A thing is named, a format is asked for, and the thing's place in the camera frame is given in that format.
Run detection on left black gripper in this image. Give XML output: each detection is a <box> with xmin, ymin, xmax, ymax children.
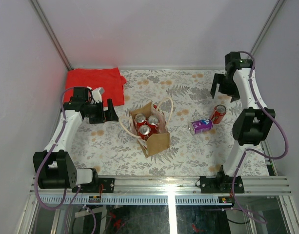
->
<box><xmin>85</xmin><ymin>99</ymin><xmax>120</xmax><ymax>124</ymax></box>

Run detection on red cola can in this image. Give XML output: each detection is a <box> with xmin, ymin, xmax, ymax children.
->
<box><xmin>134</xmin><ymin>113</ymin><xmax>147</xmax><ymax>131</ymax></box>
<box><xmin>138</xmin><ymin>124</ymin><xmax>152</xmax><ymax>141</ymax></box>
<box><xmin>147</xmin><ymin>115</ymin><xmax>159</xmax><ymax>134</ymax></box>
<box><xmin>210</xmin><ymin>104</ymin><xmax>226</xmax><ymax>124</ymax></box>

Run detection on red cola can front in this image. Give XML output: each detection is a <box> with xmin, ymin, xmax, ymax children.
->
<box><xmin>138</xmin><ymin>124</ymin><xmax>152</xmax><ymax>141</ymax></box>

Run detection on watermelon canvas tote bag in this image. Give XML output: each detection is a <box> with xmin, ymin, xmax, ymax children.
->
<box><xmin>119</xmin><ymin>97</ymin><xmax>174</xmax><ymax>157</ymax></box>

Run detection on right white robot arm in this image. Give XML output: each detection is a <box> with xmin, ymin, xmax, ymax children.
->
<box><xmin>210</xmin><ymin>52</ymin><xmax>276</xmax><ymax>192</ymax></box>

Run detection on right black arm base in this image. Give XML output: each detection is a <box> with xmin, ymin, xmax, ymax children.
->
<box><xmin>199</xmin><ymin>175</ymin><xmax>244</xmax><ymax>194</ymax></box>

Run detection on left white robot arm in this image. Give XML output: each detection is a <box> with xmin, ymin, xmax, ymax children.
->
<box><xmin>33</xmin><ymin>86</ymin><xmax>119</xmax><ymax>192</ymax></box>

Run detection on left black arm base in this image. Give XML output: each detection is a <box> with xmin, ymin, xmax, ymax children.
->
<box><xmin>80</xmin><ymin>177</ymin><xmax>115</xmax><ymax>194</ymax></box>

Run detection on red folded cloth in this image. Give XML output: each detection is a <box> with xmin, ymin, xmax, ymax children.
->
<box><xmin>65</xmin><ymin>68</ymin><xmax>126</xmax><ymax>107</ymax></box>

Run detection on purple soda can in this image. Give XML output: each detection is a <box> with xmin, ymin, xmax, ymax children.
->
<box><xmin>188</xmin><ymin>119</ymin><xmax>213</xmax><ymax>135</ymax></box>

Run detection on floral patterned table mat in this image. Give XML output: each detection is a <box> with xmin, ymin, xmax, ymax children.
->
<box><xmin>69</xmin><ymin>70</ymin><xmax>242</xmax><ymax>176</ymax></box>

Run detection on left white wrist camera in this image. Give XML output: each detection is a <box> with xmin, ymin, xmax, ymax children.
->
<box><xmin>87</xmin><ymin>86</ymin><xmax>104</xmax><ymax>103</ymax></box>

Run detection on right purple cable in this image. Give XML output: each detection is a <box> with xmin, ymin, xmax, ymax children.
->
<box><xmin>231</xmin><ymin>51</ymin><xmax>290</xmax><ymax>225</ymax></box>

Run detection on purple cable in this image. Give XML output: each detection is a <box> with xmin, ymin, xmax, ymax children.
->
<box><xmin>231</xmin><ymin>51</ymin><xmax>290</xmax><ymax>225</ymax></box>
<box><xmin>33</xmin><ymin>86</ymin><xmax>98</xmax><ymax>234</ymax></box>

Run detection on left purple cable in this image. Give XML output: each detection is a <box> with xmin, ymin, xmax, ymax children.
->
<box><xmin>33</xmin><ymin>86</ymin><xmax>98</xmax><ymax>234</ymax></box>

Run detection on aluminium front rail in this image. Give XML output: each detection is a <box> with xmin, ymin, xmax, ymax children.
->
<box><xmin>29</xmin><ymin>175</ymin><xmax>293</xmax><ymax>195</ymax></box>

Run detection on white slotted cable duct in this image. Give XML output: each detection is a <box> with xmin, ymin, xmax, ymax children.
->
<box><xmin>38</xmin><ymin>195</ymin><xmax>232</xmax><ymax>205</ymax></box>

